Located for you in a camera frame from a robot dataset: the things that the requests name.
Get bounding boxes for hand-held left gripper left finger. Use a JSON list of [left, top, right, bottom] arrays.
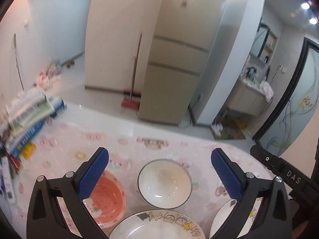
[[26, 147, 110, 239]]

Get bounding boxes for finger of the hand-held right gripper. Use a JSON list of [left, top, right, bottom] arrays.
[[250, 144, 312, 200]]

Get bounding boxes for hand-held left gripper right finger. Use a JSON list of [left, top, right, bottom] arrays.
[[209, 148, 292, 239]]

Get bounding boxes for pink glass bowl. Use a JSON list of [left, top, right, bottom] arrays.
[[83, 170, 127, 227]]

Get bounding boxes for white cartoon print plate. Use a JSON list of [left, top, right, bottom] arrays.
[[209, 199, 265, 239], [109, 209, 208, 239]]

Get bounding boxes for white ribbed bowl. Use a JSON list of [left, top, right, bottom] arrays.
[[138, 159, 193, 210]]

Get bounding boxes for black framed glass door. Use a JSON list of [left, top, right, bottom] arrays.
[[252, 37, 319, 158]]

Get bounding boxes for pink printed tablecloth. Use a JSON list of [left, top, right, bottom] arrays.
[[0, 121, 295, 239]]

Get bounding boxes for small orange box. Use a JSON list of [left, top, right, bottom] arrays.
[[21, 142, 36, 160]]

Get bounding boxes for bathroom vanity cabinet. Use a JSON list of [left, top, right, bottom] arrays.
[[227, 76, 269, 117]]

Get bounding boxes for pink towel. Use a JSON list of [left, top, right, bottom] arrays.
[[260, 80, 274, 101]]

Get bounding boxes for red broom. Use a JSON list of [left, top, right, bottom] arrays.
[[122, 32, 143, 110]]

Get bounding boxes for black faucet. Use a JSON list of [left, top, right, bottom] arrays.
[[245, 66, 258, 80]]

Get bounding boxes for beige refrigerator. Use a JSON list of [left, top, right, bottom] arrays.
[[138, 0, 226, 127]]

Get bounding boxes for pink packages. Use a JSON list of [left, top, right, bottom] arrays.
[[34, 58, 63, 90]]

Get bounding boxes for bathroom mirror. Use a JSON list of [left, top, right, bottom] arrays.
[[250, 21, 271, 58]]

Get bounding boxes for curved metal rod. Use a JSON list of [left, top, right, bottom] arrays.
[[13, 33, 25, 91]]

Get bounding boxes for wooden wall shelf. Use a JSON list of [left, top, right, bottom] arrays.
[[262, 32, 279, 64]]

